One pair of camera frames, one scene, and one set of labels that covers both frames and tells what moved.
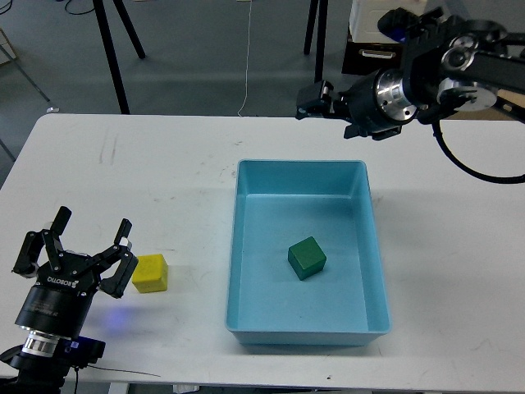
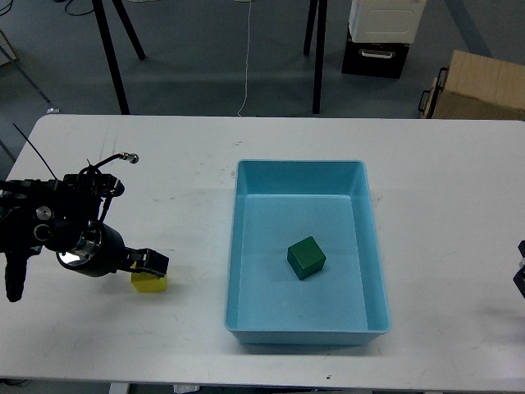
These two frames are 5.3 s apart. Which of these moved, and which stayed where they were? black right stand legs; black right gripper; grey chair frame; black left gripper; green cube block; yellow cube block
Moved: black right gripper; black left gripper
Stayed: grey chair frame; black right stand legs; yellow cube block; green cube block
